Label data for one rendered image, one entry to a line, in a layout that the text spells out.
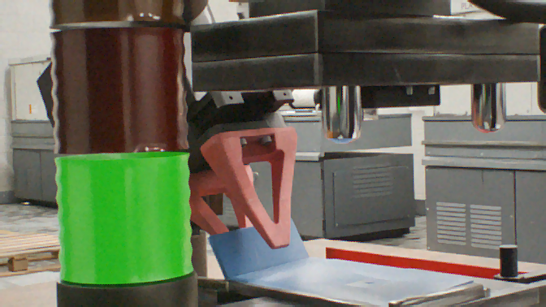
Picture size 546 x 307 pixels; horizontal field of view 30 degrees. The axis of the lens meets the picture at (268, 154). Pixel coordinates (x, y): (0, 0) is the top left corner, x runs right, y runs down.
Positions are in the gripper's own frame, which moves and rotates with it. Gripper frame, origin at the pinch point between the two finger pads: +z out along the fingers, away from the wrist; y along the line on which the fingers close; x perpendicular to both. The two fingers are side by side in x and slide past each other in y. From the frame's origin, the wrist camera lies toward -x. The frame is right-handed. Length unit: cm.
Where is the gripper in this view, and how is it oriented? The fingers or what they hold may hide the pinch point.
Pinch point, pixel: (262, 246)
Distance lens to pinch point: 65.6
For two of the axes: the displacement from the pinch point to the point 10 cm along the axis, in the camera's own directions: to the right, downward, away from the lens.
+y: 5.5, -4.6, -6.9
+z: 3.7, 8.8, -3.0
